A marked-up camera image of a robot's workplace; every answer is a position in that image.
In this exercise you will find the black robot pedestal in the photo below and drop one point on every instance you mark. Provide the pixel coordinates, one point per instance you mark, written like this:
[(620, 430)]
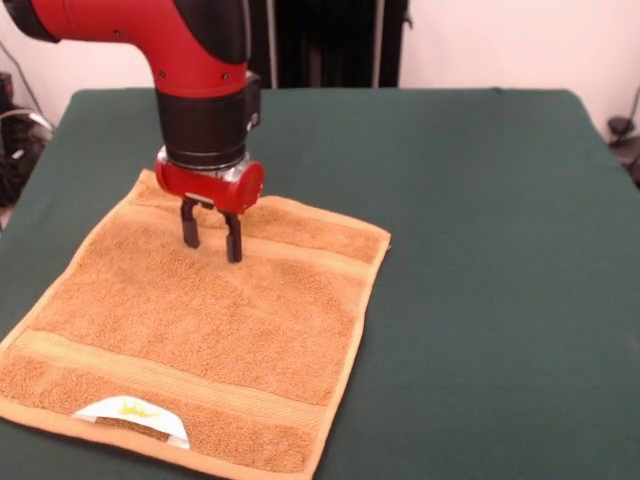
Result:
[(340, 45)]

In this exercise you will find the black floor device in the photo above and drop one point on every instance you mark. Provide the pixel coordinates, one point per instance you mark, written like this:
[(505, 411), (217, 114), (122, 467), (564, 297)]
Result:
[(620, 125)]

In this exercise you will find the orange terry towel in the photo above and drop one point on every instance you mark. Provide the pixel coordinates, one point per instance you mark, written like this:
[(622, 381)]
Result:
[(200, 325)]

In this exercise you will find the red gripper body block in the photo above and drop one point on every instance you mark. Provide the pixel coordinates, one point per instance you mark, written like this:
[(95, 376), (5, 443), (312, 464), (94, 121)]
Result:
[(215, 187)]

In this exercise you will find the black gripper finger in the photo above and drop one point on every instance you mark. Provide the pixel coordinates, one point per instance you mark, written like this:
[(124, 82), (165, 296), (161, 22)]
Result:
[(233, 240), (190, 225)]

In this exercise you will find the black box with red mark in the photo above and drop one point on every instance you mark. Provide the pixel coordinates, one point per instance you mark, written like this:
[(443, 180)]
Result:
[(5, 90)]

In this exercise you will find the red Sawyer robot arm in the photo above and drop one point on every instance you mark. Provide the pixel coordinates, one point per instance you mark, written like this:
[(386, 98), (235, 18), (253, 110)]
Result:
[(190, 60)]

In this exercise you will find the dark green table cloth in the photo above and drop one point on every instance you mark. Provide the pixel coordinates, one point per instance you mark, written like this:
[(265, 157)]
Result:
[(475, 300)]

